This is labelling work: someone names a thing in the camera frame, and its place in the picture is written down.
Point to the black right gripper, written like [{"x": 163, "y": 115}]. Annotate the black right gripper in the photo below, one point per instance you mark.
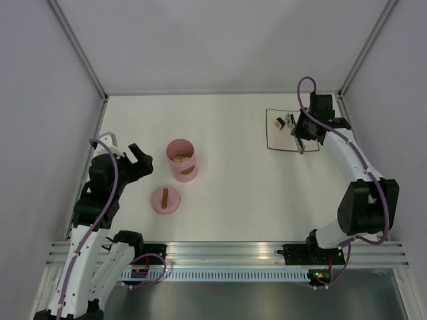
[{"x": 297, "y": 130}]

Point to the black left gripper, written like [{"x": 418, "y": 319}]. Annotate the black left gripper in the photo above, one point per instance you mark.
[{"x": 143, "y": 167}]

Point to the metal tongs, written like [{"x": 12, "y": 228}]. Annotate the metal tongs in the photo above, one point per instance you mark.
[{"x": 299, "y": 143}]

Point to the sushi roll piece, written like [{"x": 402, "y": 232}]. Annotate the sushi roll piece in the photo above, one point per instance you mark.
[
  {"x": 279, "y": 123},
  {"x": 288, "y": 120}
]

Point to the round beige bun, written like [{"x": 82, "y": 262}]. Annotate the round beige bun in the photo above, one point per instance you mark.
[{"x": 180, "y": 159}]

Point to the pink cylindrical lunch box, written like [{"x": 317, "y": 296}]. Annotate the pink cylindrical lunch box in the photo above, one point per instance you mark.
[{"x": 182, "y": 172}]

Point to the pink lunch box lid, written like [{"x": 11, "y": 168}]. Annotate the pink lunch box lid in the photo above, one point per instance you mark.
[{"x": 165, "y": 200}]

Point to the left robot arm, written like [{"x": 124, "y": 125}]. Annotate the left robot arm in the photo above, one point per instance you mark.
[{"x": 84, "y": 288}]

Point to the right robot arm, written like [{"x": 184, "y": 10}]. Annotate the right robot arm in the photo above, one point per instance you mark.
[{"x": 367, "y": 209}]

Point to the white square plate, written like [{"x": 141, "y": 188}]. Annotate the white square plate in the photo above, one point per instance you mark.
[{"x": 282, "y": 140}]

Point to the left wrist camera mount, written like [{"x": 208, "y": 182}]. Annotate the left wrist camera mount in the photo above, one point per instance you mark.
[{"x": 110, "y": 140}]

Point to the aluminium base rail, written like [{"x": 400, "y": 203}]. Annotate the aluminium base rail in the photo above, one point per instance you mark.
[{"x": 263, "y": 254}]

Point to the white cable duct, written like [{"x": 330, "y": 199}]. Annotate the white cable duct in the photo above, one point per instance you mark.
[{"x": 236, "y": 275}]

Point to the right frame post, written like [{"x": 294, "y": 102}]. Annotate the right frame post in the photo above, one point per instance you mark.
[{"x": 375, "y": 31}]

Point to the frame post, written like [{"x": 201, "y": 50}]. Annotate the frame post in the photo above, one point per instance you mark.
[
  {"x": 375, "y": 31},
  {"x": 65, "y": 26}
]

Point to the left frame post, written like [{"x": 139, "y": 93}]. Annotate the left frame post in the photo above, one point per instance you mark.
[{"x": 65, "y": 26}]

